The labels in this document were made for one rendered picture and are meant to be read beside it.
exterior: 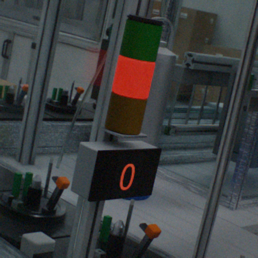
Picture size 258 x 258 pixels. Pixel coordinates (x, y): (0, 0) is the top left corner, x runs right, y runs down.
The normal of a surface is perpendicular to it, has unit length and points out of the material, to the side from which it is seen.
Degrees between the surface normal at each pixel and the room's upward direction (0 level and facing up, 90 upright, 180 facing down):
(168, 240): 0
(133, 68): 90
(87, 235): 90
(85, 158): 90
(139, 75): 90
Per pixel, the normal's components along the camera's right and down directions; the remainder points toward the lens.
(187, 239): 0.20, -0.96
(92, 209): 0.69, 0.28
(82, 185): -0.70, 0.00
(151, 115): 0.41, 0.26
